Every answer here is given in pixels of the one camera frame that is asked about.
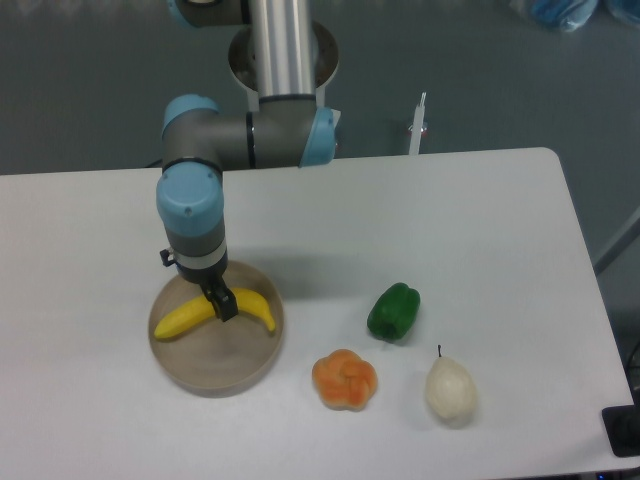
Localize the orange knotted bread roll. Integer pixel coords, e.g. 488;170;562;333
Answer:
312;349;378;411

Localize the yellow banana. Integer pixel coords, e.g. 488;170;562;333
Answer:
153;287;276;340

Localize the white pear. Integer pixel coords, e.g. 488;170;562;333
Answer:
425;346;479;422

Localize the green bell pepper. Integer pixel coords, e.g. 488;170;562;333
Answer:
367;283;421;341

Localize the black device at table edge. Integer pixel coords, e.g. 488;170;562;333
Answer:
601;405;639;458

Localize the beige round plate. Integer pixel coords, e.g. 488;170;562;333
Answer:
148;261;285;397

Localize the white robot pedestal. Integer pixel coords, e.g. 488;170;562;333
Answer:
228;20;339;121

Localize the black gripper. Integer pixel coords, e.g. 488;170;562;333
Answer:
159;248;238;322

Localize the blue plastic bag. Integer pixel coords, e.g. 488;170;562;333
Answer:
507;0;639;33

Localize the white upright bracket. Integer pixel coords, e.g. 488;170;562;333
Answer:
408;92;428;155

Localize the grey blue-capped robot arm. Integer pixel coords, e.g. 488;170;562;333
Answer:
156;1;336;321

